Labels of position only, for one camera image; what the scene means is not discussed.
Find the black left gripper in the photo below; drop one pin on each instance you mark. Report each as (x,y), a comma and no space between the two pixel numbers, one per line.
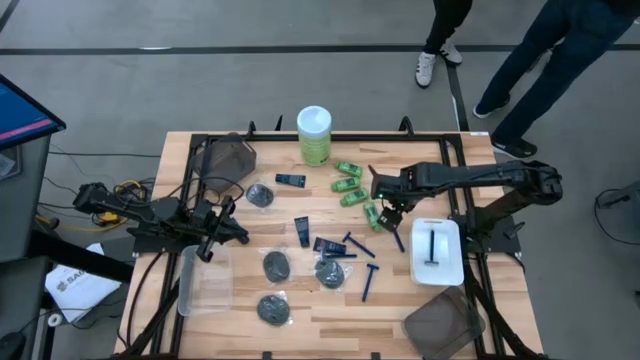
(210,220)

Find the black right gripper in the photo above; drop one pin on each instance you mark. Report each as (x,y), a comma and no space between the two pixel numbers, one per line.
(392,187)

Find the black item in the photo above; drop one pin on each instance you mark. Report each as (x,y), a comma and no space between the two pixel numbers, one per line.
(330,273)
(276,266)
(273,309)
(260,195)

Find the dark blue disposable razor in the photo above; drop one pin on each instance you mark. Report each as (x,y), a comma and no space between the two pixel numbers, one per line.
(369,282)
(431,247)
(342,255)
(359,245)
(398,240)

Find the dark blue travel tube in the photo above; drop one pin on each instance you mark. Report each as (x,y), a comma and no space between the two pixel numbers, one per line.
(329,245)
(302,231)
(290,180)

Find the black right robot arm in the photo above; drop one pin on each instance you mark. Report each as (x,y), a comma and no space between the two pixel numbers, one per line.
(475,175)

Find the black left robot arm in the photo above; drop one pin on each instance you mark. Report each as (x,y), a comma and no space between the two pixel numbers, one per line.
(160,212)

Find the clear plastic bin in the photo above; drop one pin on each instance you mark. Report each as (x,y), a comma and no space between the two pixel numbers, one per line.
(205,290)

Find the green disinfecting wipes canister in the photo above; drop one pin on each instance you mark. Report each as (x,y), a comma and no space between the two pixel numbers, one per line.
(314,145)

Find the white plastic bin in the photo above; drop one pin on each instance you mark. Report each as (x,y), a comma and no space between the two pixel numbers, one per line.
(447,265)

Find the black diagonal beam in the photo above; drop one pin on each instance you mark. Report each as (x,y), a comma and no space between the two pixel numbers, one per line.
(80,256)

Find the white printed paper sheet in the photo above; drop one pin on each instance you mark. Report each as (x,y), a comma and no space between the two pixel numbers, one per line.
(75,295)

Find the person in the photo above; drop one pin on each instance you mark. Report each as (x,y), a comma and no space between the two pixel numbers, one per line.
(440,25)
(550,60)

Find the white tape roll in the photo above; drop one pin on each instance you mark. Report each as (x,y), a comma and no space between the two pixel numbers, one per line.
(50,317)

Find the grey cabinet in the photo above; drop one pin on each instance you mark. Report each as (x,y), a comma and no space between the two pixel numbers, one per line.
(25,200)

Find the monitor with blue screen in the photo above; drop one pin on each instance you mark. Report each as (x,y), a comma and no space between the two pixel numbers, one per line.
(20,117)

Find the black computer mouse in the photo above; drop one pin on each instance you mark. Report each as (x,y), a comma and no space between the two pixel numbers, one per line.
(10,346)

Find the black aluminium table frame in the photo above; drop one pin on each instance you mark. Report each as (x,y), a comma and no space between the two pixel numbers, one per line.
(325,137)

